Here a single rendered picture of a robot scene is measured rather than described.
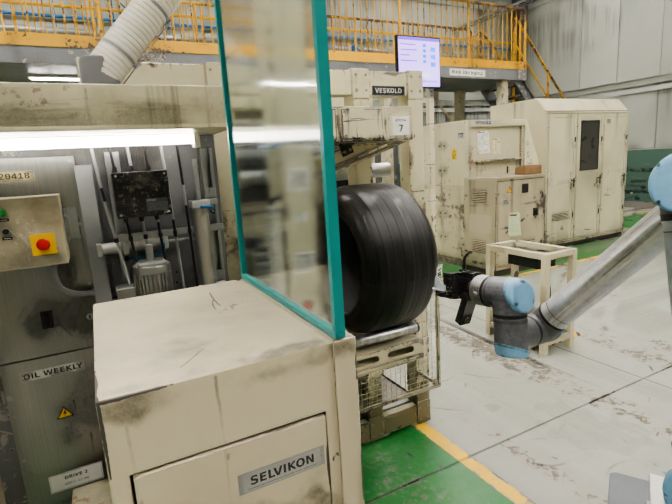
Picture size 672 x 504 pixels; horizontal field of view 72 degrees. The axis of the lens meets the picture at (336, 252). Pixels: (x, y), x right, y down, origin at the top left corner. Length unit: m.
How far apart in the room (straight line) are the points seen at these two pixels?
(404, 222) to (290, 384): 0.98
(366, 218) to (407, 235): 0.15
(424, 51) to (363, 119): 3.79
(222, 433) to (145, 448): 0.11
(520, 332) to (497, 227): 4.82
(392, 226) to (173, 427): 1.08
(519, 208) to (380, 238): 4.89
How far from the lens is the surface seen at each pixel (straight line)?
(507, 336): 1.34
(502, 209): 6.16
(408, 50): 5.65
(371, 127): 2.06
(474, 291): 1.40
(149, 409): 0.73
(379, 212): 1.62
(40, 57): 6.86
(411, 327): 1.86
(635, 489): 1.70
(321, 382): 0.80
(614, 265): 1.32
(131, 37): 1.82
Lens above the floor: 1.56
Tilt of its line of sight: 11 degrees down
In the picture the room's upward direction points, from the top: 4 degrees counter-clockwise
